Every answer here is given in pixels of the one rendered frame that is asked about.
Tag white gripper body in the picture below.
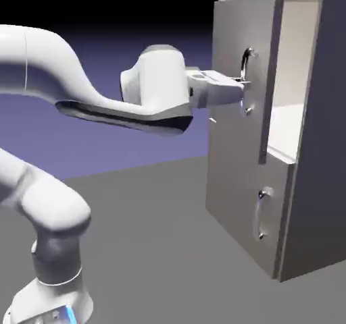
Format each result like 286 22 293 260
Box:
191 70 246 109

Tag curved metal door handle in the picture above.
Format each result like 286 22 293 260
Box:
239 47 257 116
253 186 274 240

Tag grey cabinet door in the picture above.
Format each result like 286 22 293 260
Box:
207 0 284 166
204 151 297 279

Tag grey cabinet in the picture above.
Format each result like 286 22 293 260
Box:
204 0 346 284

